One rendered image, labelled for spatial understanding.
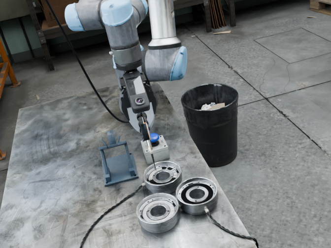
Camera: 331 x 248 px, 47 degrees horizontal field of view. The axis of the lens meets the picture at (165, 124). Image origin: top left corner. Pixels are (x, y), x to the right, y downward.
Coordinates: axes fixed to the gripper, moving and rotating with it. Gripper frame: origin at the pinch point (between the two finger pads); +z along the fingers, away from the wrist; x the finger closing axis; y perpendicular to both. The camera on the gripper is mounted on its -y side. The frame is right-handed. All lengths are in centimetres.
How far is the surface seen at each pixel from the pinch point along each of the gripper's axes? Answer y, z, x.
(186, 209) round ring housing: -24.2, 10.8, -4.7
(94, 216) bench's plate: -15.7, 13.0, 18.4
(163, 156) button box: 0.7, 11.6, -3.8
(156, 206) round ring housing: -20.8, 10.5, 2.3
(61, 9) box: 330, 33, 44
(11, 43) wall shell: 378, 69, 117
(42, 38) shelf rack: 320, 56, 71
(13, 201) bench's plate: -0.5, 12.9, 41.6
